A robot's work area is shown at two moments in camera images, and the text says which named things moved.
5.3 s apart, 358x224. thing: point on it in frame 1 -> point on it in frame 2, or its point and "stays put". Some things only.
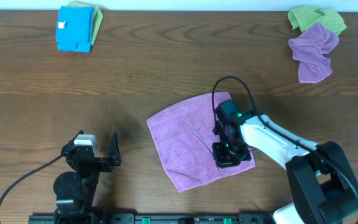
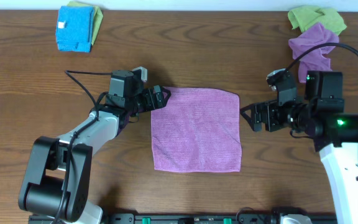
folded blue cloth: x=73 y=30 stays put
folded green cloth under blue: x=97 y=18 stays put
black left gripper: x=96 y=159 -> x=157 y=97
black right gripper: x=230 y=157 -> x=258 y=116
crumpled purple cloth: x=307 y=48 stays put
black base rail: x=155 y=218 stays put
